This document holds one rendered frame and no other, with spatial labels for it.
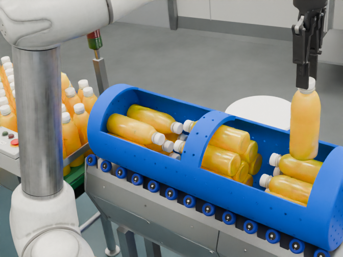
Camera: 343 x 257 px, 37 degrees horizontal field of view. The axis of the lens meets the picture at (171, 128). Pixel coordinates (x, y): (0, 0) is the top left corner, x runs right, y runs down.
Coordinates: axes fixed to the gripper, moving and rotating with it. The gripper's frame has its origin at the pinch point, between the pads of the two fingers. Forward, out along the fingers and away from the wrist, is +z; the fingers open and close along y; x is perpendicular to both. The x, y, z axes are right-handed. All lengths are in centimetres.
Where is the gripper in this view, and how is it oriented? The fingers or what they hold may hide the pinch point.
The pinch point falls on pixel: (307, 71)
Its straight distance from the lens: 128.2
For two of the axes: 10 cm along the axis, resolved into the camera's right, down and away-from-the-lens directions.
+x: -7.9, -2.6, 5.5
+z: 1.0, 8.4, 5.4
